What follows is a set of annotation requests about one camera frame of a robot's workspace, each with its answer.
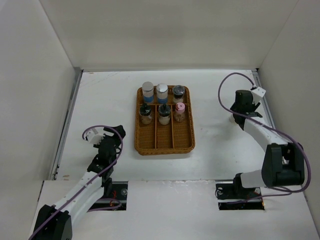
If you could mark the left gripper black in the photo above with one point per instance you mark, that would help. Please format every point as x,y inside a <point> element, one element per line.
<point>112,131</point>

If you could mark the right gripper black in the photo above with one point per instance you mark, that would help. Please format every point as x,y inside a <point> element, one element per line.
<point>255,107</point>

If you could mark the yellow-cap bottle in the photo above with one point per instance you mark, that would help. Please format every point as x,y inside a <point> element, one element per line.
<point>232,120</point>

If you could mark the black-cap bottle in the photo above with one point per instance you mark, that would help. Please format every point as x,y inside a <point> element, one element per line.
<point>164,114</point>
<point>145,113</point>

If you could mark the silver-lid jar blue label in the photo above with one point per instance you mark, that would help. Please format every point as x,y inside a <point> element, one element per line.
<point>162,93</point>
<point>148,92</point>

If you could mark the pink-cap bottle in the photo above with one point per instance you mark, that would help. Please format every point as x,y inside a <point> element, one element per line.
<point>179,114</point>

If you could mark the dark-lid spice grinder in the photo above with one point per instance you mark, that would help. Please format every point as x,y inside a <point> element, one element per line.
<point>178,94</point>

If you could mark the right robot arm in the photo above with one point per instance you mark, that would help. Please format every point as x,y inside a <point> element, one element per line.
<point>283,163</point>

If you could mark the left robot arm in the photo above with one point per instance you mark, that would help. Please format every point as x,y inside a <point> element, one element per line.
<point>56,222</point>

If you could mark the brown wicker divided tray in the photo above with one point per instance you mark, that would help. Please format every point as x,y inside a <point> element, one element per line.
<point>177,137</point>

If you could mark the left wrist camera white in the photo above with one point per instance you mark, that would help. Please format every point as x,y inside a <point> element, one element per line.
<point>94,137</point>

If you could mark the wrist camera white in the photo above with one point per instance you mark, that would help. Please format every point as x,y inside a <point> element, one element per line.
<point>94,137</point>
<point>257,94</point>

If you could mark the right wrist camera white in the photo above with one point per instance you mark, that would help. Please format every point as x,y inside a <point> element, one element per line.
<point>257,94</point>

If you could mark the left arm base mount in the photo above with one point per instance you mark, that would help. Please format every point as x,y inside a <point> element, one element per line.
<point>114,199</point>

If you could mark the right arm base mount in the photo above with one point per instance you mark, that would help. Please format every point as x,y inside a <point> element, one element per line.
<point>244,199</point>

